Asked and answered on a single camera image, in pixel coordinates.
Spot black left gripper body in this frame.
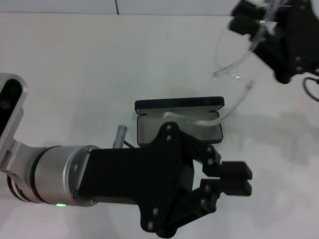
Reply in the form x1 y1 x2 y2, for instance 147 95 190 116
77 121 195 238

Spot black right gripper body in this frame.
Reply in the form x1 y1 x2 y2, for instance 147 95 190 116
251 0 319 85

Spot clear transparent glasses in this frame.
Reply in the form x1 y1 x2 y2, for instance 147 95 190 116
161 0 280 127

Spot black glasses case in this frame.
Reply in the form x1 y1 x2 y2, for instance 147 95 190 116
134 96 225 147

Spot left silver connector plug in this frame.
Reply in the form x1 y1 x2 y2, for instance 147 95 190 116
113 124 129 149

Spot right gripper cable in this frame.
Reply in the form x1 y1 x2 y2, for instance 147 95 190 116
303 76 319 103

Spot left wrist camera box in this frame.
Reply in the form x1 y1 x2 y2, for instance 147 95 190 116
0 72 29 152

